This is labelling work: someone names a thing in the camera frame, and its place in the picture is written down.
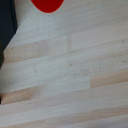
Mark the red plastic cup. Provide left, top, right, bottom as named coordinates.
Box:
left=30, top=0, right=65, bottom=14

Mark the black fabric storage box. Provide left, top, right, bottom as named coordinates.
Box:
left=0, top=0, right=19, bottom=104

